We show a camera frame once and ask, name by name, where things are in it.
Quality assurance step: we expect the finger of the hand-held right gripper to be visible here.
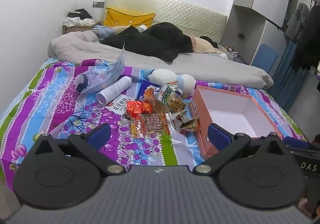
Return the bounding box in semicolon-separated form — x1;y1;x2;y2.
283;136;310;149

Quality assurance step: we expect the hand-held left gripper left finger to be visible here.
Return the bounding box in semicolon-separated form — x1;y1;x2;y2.
34;123;125;176

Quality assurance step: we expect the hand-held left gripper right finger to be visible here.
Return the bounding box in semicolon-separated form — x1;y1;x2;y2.
194;123;287;174

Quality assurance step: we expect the pink cardboard box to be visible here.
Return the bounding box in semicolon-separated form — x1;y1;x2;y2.
191;85;284;161

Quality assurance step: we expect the white red label snack packet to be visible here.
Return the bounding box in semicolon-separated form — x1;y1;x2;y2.
106;94;133;116

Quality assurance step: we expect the clear crinkled snack packet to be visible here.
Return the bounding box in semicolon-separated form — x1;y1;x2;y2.
170;109;194;129

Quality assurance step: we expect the red foil snack packet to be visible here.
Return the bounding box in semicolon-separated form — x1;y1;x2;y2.
127;100;153;114

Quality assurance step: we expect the orange clear snack packet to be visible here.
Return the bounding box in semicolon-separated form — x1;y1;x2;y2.
130;113;172;138

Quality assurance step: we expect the green label snack packet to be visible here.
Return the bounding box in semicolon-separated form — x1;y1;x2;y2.
156;83;188;113

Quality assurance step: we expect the blue snack packet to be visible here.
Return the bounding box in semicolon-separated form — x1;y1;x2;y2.
137;83;163;102

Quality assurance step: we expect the person's right hand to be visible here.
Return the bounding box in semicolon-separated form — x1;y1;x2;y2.
299;196;312;214

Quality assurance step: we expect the white spray can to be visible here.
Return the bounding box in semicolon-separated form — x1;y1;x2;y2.
96;76;132;106

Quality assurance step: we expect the small dark blue object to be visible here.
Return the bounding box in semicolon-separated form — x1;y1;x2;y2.
76;75;89;93

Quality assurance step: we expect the clear plastic bag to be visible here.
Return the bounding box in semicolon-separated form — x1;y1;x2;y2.
75;43;125;94

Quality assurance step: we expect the grey duvet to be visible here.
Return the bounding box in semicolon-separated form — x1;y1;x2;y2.
49;31;274;89

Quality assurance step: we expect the blue curtain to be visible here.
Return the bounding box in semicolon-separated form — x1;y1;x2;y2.
271;39;300;94

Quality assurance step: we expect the white plush toy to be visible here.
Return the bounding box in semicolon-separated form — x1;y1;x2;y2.
147;68;197;97

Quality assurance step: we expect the beige pillow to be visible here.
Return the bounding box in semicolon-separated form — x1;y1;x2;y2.
191;36;220;53

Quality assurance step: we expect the hanging black coat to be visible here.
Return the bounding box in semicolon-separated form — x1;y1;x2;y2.
290;5;320;72

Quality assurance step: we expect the dark cloth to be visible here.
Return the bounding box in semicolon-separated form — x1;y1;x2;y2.
200;36;219;47

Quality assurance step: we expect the light blue clothing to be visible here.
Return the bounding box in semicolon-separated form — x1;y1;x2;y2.
92;25;118;41

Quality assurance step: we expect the pile of clothes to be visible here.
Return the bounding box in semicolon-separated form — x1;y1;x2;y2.
62;9;97;27

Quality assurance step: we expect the hanging grey jacket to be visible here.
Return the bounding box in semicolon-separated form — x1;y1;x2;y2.
285;3;310;39

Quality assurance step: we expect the yellow pillow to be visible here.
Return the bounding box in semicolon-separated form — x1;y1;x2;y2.
103;7;156;28

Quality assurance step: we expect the cream quilted headboard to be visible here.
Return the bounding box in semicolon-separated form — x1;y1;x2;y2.
104;0;228;44

